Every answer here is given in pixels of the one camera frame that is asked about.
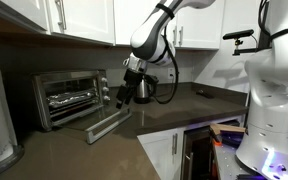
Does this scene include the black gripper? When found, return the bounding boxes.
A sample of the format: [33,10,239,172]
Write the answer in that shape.
[115,68,145,111]

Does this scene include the glass toaster oven door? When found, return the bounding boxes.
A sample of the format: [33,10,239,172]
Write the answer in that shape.
[61,105,134,145]

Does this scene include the foil covered oven tray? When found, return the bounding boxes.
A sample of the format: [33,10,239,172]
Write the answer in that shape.
[46,88,97,109]

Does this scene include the silver toaster oven body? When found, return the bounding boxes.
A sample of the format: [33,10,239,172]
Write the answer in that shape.
[30,68,113,132]

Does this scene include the white base cabinets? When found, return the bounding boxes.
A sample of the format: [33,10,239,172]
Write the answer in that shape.
[136,114,248,180]

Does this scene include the small black flat object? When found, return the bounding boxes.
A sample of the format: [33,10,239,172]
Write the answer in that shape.
[195,89,215,100]

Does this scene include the orange black bar clamp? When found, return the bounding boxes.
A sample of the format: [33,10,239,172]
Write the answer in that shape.
[209,128,223,147]

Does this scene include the wooden table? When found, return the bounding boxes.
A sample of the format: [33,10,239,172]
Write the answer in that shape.
[209,122,247,135]

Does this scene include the black aluminium extrusion bar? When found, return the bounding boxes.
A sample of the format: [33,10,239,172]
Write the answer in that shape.
[236,173,264,180]

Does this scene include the white wall outlet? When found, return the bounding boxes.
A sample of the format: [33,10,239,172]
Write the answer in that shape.
[167,67,176,80]

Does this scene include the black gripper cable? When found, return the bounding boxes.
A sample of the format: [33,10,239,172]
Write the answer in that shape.
[151,28,180,105]

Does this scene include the white wall cabinets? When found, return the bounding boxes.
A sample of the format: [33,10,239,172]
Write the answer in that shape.
[0,0,226,52]

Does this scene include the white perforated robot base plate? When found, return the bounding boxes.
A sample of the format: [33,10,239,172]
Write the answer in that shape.
[213,143,263,180]

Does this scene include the black stereo camera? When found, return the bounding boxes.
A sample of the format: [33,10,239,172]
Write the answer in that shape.
[222,28,255,41]

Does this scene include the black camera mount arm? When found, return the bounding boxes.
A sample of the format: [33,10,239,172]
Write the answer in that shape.
[231,33,272,57]

